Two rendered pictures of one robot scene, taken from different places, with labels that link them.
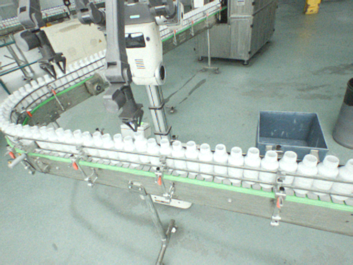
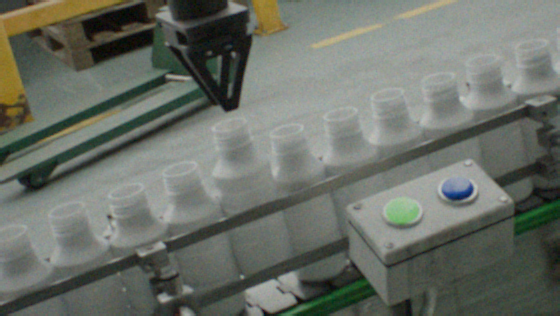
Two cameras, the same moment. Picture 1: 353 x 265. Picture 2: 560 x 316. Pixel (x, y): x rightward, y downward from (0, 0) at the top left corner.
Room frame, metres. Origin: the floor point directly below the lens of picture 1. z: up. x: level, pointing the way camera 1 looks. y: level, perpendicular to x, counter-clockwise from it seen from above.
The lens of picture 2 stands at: (1.64, -0.63, 1.58)
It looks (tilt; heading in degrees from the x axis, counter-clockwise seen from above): 20 degrees down; 135
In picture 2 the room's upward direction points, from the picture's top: 13 degrees counter-clockwise
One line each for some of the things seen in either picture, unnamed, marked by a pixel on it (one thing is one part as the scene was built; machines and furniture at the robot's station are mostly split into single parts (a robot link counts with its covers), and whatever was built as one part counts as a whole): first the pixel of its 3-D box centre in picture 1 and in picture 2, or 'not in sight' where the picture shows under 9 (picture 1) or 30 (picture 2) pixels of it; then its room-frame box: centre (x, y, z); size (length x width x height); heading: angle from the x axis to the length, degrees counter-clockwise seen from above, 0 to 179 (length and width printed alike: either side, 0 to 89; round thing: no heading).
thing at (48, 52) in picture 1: (47, 52); not in sight; (1.04, 0.50, 1.51); 0.10 x 0.07 x 0.07; 155
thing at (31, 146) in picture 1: (35, 163); not in sight; (0.94, 0.84, 0.96); 0.23 x 0.10 x 0.27; 155
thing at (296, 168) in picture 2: (132, 151); (304, 202); (0.74, 0.21, 1.08); 0.06 x 0.06 x 0.17
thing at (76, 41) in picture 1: (79, 53); not in sight; (4.80, 1.69, 0.59); 1.10 x 0.62 x 1.18; 137
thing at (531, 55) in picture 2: (84, 143); (543, 114); (0.87, 0.48, 1.08); 0.06 x 0.06 x 0.17
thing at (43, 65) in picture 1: (53, 68); not in sight; (1.03, 0.51, 1.44); 0.07 x 0.07 x 0.09; 65
